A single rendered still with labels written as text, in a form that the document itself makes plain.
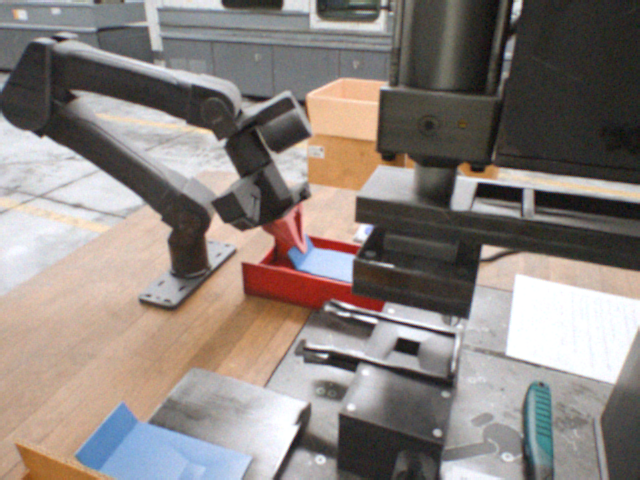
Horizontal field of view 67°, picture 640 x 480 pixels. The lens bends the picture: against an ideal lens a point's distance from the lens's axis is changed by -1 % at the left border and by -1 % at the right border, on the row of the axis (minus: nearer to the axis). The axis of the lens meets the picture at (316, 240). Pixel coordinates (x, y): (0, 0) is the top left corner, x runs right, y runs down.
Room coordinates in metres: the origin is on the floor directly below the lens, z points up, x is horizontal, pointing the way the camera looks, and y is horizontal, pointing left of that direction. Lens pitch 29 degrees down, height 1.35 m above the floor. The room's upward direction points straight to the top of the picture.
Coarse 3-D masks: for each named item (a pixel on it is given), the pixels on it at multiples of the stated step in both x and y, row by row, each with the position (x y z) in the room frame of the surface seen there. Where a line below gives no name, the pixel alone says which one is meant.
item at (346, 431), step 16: (400, 352) 0.43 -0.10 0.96; (416, 352) 0.42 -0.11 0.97; (352, 432) 0.31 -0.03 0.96; (368, 432) 0.31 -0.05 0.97; (352, 448) 0.31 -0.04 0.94; (368, 448) 0.31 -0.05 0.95; (384, 448) 0.30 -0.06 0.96; (400, 448) 0.30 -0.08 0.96; (416, 448) 0.29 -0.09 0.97; (432, 448) 0.29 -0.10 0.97; (352, 464) 0.31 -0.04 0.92; (368, 464) 0.31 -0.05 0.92; (384, 464) 0.30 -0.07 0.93
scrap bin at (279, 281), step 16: (320, 240) 0.71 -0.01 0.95; (336, 240) 0.70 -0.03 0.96; (272, 256) 0.72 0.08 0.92; (256, 272) 0.62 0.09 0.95; (272, 272) 0.61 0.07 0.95; (288, 272) 0.60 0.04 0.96; (256, 288) 0.62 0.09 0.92; (272, 288) 0.61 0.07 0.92; (288, 288) 0.60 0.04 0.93; (304, 288) 0.59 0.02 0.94; (320, 288) 0.58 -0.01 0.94; (336, 288) 0.57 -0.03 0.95; (288, 304) 0.60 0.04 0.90; (304, 304) 0.59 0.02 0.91; (320, 304) 0.58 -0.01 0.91; (352, 304) 0.57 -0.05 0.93; (368, 304) 0.56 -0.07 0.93; (384, 304) 0.55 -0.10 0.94
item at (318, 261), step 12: (288, 252) 0.63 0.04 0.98; (300, 252) 0.65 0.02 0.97; (312, 252) 0.67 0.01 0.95; (324, 252) 0.67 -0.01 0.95; (300, 264) 0.63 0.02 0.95; (312, 264) 0.64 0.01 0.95; (324, 264) 0.64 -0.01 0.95; (336, 264) 0.64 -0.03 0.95; (348, 264) 0.64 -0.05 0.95; (336, 276) 0.60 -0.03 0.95; (348, 276) 0.60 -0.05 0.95
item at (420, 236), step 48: (384, 192) 0.39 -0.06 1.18; (432, 192) 0.38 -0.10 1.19; (480, 192) 0.41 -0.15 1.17; (528, 192) 0.39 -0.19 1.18; (576, 192) 0.39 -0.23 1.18; (384, 240) 0.36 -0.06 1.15; (432, 240) 0.35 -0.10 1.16; (480, 240) 0.34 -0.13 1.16; (528, 240) 0.33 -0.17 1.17; (576, 240) 0.32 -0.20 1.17; (624, 240) 0.31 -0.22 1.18; (384, 288) 0.33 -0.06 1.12; (432, 288) 0.32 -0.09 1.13
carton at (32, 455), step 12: (24, 444) 0.29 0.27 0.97; (24, 456) 0.30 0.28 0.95; (36, 456) 0.29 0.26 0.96; (48, 456) 0.28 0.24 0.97; (60, 456) 0.28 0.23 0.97; (36, 468) 0.29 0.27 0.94; (48, 468) 0.29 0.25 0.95; (60, 468) 0.28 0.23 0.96; (72, 468) 0.27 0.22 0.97; (84, 468) 0.27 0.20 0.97
